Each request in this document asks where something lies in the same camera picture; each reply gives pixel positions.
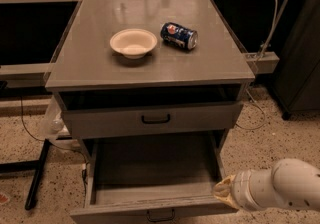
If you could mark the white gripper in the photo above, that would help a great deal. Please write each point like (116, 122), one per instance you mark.
(240, 188)

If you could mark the grey drawer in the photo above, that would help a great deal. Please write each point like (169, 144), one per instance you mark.
(134, 121)
(152, 179)

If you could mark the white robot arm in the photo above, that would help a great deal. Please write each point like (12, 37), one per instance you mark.
(290, 184)

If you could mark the grey drawer cabinet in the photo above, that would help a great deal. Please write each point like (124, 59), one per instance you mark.
(89, 74)

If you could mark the grey top drawer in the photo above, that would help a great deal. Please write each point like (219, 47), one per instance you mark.
(134, 121)

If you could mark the dark cabinet at right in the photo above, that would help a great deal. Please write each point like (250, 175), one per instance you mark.
(296, 81)

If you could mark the blue pepsi soda can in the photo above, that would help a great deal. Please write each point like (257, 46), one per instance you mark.
(179, 36)

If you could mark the clear plastic bag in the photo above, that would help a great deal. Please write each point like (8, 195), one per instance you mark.
(53, 128)

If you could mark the black metal stand leg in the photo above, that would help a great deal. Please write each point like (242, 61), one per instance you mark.
(37, 166)

